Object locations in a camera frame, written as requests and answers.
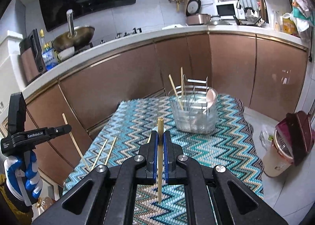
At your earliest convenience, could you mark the bamboo chopstick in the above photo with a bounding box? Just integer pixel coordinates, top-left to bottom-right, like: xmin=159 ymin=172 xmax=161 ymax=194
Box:
xmin=62 ymin=113 xmax=91 ymax=172
xmin=91 ymin=139 xmax=108 ymax=170
xmin=157 ymin=117 xmax=164 ymax=204
xmin=105 ymin=136 xmax=118 ymax=165

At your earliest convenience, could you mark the blue white gloved hand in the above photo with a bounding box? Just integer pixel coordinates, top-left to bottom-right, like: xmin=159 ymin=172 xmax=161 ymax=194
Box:
xmin=4 ymin=150 xmax=43 ymax=207

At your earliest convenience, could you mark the bamboo chopstick on mat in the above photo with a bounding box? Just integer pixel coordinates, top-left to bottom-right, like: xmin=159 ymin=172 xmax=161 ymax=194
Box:
xmin=91 ymin=139 xmax=108 ymax=170
xmin=105 ymin=136 xmax=118 ymax=165

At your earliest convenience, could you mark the zigzag patterned table mat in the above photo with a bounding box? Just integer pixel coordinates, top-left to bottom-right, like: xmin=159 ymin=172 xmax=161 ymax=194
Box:
xmin=62 ymin=93 xmax=264 ymax=225

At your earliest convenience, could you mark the copper electric kettle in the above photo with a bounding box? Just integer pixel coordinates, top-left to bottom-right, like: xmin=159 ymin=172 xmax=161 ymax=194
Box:
xmin=19 ymin=29 xmax=47 ymax=84

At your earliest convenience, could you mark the white plastic spoon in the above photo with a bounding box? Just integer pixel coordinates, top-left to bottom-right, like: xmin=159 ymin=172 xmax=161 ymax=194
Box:
xmin=148 ymin=126 xmax=158 ymax=141

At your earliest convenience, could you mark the blue label oil bottle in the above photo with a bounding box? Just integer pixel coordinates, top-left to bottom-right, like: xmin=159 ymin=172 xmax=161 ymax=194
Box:
xmin=40 ymin=29 xmax=59 ymax=70

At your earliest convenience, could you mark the clear utensil holder basket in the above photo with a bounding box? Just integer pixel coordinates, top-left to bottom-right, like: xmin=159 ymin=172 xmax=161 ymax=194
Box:
xmin=169 ymin=75 xmax=218 ymax=134

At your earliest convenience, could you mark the white bowl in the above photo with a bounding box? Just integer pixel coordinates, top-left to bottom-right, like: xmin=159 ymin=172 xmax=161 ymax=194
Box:
xmin=58 ymin=47 xmax=75 ymax=61

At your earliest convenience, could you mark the dark red trash bin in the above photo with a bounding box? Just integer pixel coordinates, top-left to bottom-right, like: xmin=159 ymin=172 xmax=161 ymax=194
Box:
xmin=263 ymin=111 xmax=314 ymax=178

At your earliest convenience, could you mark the chopstick in holder left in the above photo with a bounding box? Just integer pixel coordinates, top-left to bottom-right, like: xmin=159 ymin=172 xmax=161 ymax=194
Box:
xmin=168 ymin=74 xmax=184 ymax=110

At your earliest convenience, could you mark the chopstick in holder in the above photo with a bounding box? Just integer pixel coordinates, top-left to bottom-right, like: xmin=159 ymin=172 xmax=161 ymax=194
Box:
xmin=181 ymin=67 xmax=185 ymax=99
xmin=168 ymin=74 xmax=184 ymax=110

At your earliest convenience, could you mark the chopstick in holder right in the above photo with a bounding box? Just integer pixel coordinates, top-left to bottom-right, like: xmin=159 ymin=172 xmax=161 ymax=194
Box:
xmin=181 ymin=67 xmax=185 ymax=99

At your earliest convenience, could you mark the gas stove top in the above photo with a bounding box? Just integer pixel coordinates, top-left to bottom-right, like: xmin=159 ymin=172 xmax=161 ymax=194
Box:
xmin=99 ymin=28 xmax=143 ymax=44

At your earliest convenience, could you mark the steel pot lid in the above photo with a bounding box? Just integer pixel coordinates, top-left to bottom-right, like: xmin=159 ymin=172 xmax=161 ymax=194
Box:
xmin=205 ymin=15 xmax=230 ymax=26

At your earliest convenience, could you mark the yellow bottle on counter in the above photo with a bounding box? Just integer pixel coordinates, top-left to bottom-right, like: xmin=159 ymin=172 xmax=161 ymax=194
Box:
xmin=283 ymin=13 xmax=298 ymax=36

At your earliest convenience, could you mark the white microwave oven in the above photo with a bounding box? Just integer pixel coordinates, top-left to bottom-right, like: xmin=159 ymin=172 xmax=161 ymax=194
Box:
xmin=216 ymin=3 xmax=238 ymax=20

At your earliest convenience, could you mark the copper rice cooker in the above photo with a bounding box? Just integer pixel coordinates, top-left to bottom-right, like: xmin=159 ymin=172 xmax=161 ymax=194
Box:
xmin=185 ymin=0 xmax=211 ymax=25

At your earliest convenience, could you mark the blue hanging towel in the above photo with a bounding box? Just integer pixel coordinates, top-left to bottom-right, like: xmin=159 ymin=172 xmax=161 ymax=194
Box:
xmin=238 ymin=0 xmax=258 ymax=13

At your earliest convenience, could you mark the patterned hanging cloth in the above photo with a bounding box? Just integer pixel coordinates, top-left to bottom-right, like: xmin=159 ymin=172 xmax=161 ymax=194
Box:
xmin=292 ymin=0 xmax=314 ymax=26

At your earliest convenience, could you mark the brass wok with handle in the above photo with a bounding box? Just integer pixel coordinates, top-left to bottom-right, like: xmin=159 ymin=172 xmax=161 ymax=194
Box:
xmin=52 ymin=9 xmax=95 ymax=52

